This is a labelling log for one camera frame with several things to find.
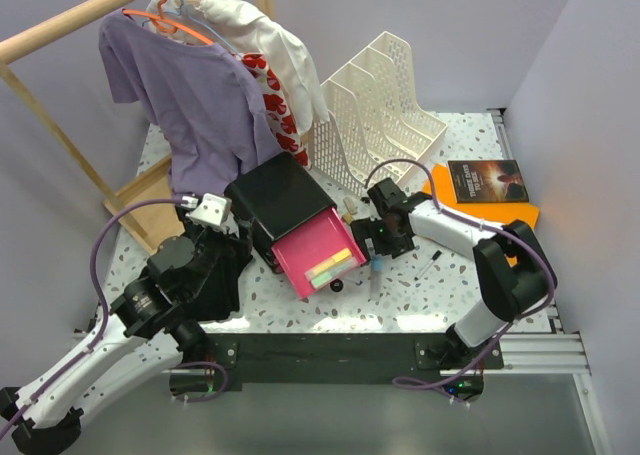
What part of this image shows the purple t-shirt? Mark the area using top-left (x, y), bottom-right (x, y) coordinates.
top-left (99, 11), bottom-right (282, 195)

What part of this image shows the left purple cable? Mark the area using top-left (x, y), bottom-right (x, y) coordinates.
top-left (0, 197), bottom-right (199, 441)

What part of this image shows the yellow capped highlighter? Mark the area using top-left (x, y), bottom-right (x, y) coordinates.
top-left (305, 248), bottom-right (352, 279)

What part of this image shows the aluminium frame rail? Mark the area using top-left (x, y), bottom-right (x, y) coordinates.
top-left (487, 107), bottom-right (616, 455)

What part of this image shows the purple cable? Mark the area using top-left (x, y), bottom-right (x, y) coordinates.
top-left (364, 158), bottom-right (559, 406)
top-left (0, 197), bottom-right (199, 441)

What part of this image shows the black round drawer knob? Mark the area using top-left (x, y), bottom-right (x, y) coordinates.
top-left (329, 279), bottom-right (345, 294)

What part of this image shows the orange clothes hanger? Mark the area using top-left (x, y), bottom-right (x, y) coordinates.
top-left (122, 0), bottom-right (214, 45)

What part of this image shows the black whiteboard marker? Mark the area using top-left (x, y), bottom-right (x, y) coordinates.
top-left (414, 250), bottom-right (442, 281)

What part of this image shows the blue whiteboard marker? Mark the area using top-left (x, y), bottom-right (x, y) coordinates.
top-left (342, 277), bottom-right (363, 286)

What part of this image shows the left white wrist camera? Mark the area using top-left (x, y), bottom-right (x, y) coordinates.
top-left (189, 193), bottom-right (232, 232)

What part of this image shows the pink top drawer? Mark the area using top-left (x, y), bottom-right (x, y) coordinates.
top-left (272, 208), bottom-right (366, 299)

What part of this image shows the orange clip folder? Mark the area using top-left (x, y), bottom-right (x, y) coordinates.
top-left (416, 164), bottom-right (539, 260)

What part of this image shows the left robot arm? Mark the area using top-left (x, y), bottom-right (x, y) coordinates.
top-left (1, 222), bottom-right (252, 454)

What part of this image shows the black drawer cabinet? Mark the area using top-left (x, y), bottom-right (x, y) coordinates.
top-left (224, 152), bottom-right (336, 274)

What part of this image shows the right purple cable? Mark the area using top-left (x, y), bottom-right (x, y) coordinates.
top-left (364, 158), bottom-right (559, 406)

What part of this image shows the dark hardcover book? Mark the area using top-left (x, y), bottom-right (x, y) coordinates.
top-left (447, 160), bottom-right (529, 203)

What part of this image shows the white plastic file organizer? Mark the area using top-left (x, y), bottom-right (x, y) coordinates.
top-left (309, 31), bottom-right (448, 195)

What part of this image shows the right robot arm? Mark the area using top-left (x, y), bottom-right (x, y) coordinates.
top-left (350, 178), bottom-right (557, 368)

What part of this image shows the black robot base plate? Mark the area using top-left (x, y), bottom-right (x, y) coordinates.
top-left (167, 324), bottom-right (505, 401)

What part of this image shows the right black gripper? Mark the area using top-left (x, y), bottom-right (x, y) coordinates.
top-left (351, 213), bottom-right (415, 266)

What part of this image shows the blue wire hanger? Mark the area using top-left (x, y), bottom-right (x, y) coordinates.
top-left (142, 0), bottom-right (242, 57)

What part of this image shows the grey worn eraser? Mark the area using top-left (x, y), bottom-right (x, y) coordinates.
top-left (343, 197), bottom-right (358, 215)

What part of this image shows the red floral white garment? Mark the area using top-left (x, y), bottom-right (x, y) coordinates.
top-left (239, 53), bottom-right (311, 169)

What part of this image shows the white shirt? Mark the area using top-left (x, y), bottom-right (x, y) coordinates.
top-left (144, 0), bottom-right (331, 132)

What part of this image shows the green capped highlighter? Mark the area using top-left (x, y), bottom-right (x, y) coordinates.
top-left (304, 265), bottom-right (356, 290)

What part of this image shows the wooden clothes rack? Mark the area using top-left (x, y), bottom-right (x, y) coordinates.
top-left (0, 0), bottom-right (276, 256)

